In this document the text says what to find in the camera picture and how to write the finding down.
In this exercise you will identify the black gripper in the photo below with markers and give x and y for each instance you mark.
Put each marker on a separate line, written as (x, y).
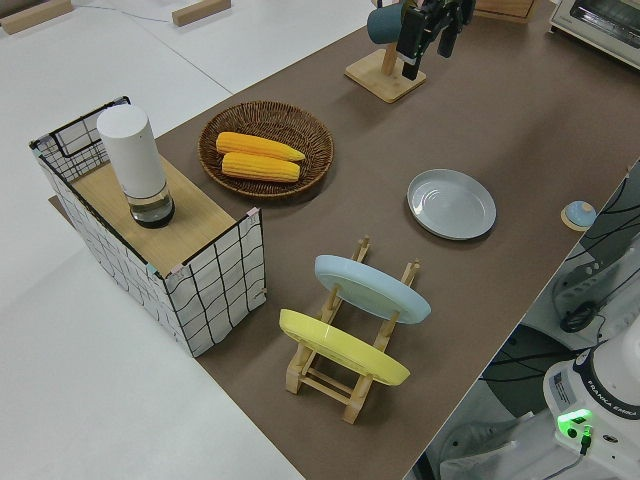
(445, 9)

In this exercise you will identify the gray plate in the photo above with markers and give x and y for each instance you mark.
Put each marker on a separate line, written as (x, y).
(450, 205)

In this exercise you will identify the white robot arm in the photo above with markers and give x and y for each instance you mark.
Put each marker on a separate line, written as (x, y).
(612, 370)

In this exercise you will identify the light blue plate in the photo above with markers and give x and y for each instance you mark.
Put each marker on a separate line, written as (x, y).
(372, 290)

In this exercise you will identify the yellow plate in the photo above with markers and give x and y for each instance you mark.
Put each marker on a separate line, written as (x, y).
(345, 347)

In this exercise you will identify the wooden plate rack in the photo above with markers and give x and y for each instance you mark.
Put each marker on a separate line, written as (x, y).
(325, 387)

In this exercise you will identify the dark teal mug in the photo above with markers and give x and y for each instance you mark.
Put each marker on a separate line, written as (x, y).
(384, 24)

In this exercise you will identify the wooden mug tree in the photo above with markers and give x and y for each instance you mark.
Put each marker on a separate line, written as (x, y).
(385, 80)

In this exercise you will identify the wooden drawer cabinet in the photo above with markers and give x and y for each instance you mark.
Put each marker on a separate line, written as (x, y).
(505, 9)

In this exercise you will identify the brown wicker basket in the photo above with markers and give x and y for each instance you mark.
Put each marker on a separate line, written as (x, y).
(300, 122)

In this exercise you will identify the cream toaster oven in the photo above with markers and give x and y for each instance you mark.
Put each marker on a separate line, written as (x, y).
(600, 25)

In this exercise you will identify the yellow corn cob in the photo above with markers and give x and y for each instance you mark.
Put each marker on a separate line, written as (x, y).
(260, 168)
(255, 146)

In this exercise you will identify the blue dome bell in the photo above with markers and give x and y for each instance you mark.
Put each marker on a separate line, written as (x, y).
(579, 214)

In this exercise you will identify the wooden block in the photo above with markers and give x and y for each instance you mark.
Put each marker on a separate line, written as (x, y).
(35, 14)
(200, 11)

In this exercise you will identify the white cylindrical container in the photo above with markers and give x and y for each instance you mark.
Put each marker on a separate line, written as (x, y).
(132, 150)

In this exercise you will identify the pink binder clip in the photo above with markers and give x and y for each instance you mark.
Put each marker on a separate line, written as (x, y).
(177, 271)

